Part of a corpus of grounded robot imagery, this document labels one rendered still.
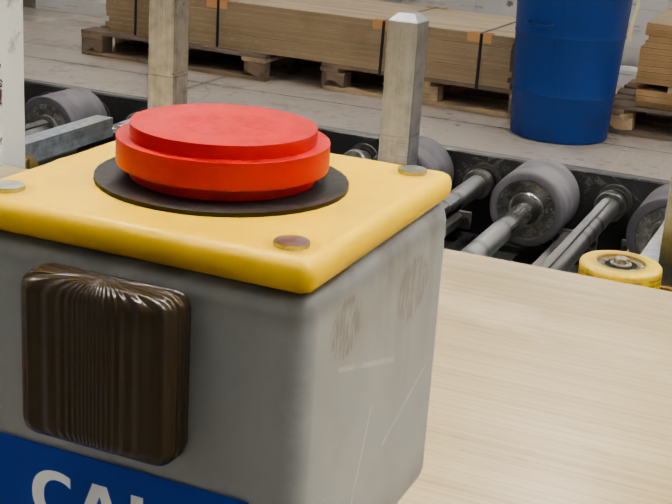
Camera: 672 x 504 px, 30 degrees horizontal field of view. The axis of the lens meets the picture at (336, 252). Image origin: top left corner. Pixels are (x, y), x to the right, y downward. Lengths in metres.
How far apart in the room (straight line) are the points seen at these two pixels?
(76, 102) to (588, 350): 1.25
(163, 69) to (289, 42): 5.27
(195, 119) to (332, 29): 6.41
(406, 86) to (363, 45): 5.21
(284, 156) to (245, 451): 0.05
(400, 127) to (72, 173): 1.16
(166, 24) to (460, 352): 0.65
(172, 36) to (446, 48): 4.95
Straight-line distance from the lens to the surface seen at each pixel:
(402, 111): 1.39
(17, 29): 1.51
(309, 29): 6.71
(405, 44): 1.37
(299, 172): 0.22
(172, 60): 1.50
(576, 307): 1.13
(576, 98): 5.83
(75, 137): 1.88
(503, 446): 0.86
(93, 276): 0.21
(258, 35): 6.86
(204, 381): 0.21
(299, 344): 0.20
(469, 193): 1.82
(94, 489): 0.23
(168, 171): 0.22
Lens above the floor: 1.28
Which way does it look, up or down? 18 degrees down
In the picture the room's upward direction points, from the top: 4 degrees clockwise
